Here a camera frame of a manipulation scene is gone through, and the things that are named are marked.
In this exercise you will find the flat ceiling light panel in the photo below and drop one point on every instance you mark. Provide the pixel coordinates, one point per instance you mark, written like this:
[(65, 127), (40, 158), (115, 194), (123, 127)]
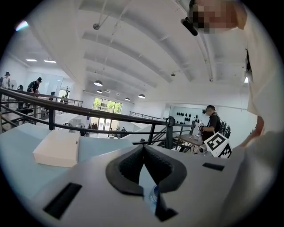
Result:
[(31, 60), (50, 61)]

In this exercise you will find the wooden table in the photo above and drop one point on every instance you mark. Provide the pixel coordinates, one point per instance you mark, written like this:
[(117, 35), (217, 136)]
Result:
[(188, 139)]

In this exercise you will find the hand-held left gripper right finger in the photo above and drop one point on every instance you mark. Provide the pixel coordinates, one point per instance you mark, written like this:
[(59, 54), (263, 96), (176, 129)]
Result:
[(175, 175)]

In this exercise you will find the large window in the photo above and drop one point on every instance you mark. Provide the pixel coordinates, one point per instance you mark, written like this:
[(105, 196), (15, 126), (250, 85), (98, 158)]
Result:
[(107, 106)]

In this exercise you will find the black pendant lamp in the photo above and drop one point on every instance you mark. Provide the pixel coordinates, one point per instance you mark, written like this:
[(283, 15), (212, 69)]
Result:
[(127, 99), (98, 83), (141, 96), (99, 91)]

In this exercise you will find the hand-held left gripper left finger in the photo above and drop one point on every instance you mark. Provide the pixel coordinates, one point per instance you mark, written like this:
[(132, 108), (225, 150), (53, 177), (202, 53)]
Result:
[(113, 175)]

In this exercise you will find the clear roll of tape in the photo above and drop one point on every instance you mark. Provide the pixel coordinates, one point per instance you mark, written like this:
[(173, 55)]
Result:
[(153, 192)]

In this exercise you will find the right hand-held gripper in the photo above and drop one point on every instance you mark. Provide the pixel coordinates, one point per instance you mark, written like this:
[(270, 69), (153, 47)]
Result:
[(218, 144)]

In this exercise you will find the black head-worn camera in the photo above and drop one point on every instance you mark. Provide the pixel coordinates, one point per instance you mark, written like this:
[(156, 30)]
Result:
[(189, 26)]

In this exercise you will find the person's white shirt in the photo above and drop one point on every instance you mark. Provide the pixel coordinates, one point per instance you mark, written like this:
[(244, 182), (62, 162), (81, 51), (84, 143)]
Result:
[(266, 66)]

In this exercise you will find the row of black wall items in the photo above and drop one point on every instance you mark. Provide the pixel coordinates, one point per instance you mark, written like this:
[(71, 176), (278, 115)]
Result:
[(186, 116)]

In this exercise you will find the white flat box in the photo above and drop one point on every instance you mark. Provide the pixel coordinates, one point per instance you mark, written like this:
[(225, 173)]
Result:
[(57, 148)]

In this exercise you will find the black metal railing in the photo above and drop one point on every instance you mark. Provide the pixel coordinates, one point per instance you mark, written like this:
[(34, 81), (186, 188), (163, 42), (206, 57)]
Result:
[(66, 108)]

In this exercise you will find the person's right forearm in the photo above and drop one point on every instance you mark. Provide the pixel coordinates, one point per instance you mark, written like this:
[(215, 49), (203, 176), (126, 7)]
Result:
[(258, 128)]

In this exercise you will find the black coat rack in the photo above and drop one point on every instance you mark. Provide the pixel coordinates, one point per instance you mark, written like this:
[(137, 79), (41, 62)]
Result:
[(65, 94)]

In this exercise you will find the round ceiling mount disc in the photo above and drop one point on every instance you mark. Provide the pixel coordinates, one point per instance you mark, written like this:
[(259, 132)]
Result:
[(96, 26)]

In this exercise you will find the person's head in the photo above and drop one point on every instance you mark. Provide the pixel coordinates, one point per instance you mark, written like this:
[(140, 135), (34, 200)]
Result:
[(219, 15)]

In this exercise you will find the black office chair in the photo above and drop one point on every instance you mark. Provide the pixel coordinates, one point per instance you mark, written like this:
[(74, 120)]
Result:
[(24, 108)]

